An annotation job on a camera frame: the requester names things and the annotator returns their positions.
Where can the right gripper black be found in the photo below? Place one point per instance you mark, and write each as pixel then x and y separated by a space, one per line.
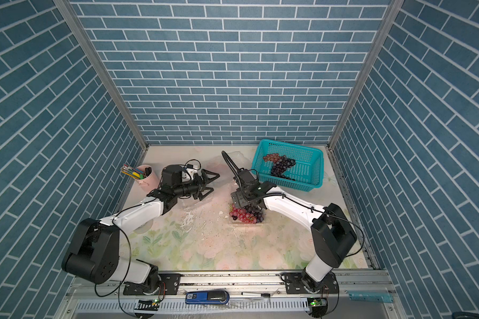
pixel 240 194

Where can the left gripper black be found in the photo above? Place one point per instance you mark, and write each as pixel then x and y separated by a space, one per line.
pixel 200 185

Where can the dark purple grape bunch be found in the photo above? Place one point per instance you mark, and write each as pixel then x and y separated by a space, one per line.
pixel 254 214

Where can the red grape bunch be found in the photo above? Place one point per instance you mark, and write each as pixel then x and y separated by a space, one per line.
pixel 274 157
pixel 238 214

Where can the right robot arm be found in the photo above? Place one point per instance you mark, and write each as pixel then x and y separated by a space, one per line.
pixel 332 233

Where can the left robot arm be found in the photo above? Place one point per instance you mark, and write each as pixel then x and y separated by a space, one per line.
pixel 94 250

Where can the clear clamshell container far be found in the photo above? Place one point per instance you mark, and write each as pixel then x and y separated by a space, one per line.
pixel 226 167

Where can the clear clamshell container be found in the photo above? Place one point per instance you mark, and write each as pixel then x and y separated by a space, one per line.
pixel 226 167
pixel 229 219

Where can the clear clamshell container right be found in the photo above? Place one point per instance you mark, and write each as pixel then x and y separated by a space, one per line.
pixel 229 219

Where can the dark grape bunch middle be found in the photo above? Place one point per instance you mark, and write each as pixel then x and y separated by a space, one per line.
pixel 278 169

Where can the pink pen cup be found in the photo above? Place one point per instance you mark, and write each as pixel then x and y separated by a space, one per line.
pixel 149 180

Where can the teal plastic basket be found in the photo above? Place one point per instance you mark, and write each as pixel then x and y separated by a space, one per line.
pixel 306 175

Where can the coloured pens bundle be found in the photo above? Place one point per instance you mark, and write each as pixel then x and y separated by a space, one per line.
pixel 133 172

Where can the black marker pen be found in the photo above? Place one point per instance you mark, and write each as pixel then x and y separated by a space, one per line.
pixel 256 295

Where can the blue black handheld device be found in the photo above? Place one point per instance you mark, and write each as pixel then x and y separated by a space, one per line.
pixel 214 297

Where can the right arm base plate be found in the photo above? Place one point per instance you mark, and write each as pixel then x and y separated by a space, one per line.
pixel 299 283

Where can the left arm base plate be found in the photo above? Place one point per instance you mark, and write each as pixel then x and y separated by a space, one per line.
pixel 158 285

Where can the aluminium front rail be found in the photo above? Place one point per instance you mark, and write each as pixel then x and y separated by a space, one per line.
pixel 81 301

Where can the teal metal bracket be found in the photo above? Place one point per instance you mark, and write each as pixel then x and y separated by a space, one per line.
pixel 372 297

